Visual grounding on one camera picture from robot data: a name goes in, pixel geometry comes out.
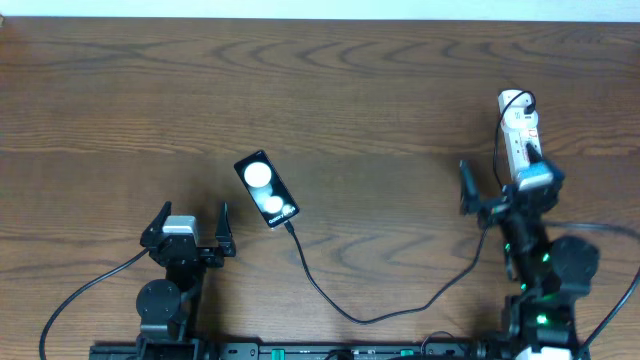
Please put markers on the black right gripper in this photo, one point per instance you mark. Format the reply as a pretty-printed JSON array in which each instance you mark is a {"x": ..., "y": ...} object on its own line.
[{"x": 492, "y": 209}]

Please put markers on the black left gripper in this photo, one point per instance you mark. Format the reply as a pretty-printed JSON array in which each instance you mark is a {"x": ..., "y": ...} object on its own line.
[{"x": 225, "y": 244}]

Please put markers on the black smartphone with lit screen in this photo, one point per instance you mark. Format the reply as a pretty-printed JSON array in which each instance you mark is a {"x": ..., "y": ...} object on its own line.
[{"x": 266, "y": 188}]

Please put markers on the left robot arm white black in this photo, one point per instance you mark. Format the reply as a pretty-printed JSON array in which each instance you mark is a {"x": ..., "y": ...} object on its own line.
[{"x": 168, "y": 307}]

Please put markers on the white USB charger adapter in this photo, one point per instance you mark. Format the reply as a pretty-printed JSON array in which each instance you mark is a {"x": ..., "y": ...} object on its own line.
[{"x": 522, "y": 113}]

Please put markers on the white power strip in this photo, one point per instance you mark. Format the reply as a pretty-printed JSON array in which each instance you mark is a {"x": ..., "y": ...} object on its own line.
[{"x": 516, "y": 140}]

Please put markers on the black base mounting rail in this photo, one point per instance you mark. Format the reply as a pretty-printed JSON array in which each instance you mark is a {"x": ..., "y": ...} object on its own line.
[{"x": 439, "y": 348}]

